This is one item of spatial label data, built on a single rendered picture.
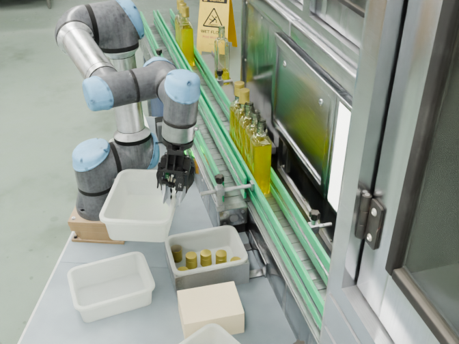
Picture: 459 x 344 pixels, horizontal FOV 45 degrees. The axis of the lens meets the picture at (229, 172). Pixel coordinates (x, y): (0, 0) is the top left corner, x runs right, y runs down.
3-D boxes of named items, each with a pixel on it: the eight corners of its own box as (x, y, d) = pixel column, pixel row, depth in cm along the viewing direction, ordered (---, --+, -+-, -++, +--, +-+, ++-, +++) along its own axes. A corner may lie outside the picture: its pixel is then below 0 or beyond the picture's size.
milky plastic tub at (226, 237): (250, 281, 163) (250, 260, 158) (175, 297, 158) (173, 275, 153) (233, 244, 177) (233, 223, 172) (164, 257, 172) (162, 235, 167)
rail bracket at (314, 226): (331, 250, 156) (336, 212, 149) (309, 254, 155) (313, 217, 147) (325, 241, 160) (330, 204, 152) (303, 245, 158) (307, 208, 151)
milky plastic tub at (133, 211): (101, 248, 134) (95, 220, 129) (123, 194, 152) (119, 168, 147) (171, 251, 132) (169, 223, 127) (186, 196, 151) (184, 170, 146)
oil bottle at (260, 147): (270, 193, 178) (272, 136, 166) (253, 196, 177) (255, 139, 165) (263, 183, 183) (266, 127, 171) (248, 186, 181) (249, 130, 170)
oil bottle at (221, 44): (229, 84, 248) (229, 28, 233) (217, 86, 246) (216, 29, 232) (226, 79, 252) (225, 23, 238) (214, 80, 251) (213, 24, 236)
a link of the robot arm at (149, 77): (124, 59, 125) (141, 80, 117) (170, 50, 129) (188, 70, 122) (128, 90, 130) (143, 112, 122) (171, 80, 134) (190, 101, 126)
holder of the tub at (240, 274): (266, 278, 164) (267, 259, 160) (176, 297, 158) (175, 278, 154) (248, 242, 178) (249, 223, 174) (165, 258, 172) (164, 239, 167)
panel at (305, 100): (413, 306, 125) (446, 184, 106) (401, 308, 125) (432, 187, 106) (277, 123, 197) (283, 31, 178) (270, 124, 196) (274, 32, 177)
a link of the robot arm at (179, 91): (192, 65, 121) (208, 81, 115) (187, 108, 127) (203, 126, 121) (158, 67, 118) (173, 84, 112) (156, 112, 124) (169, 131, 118)
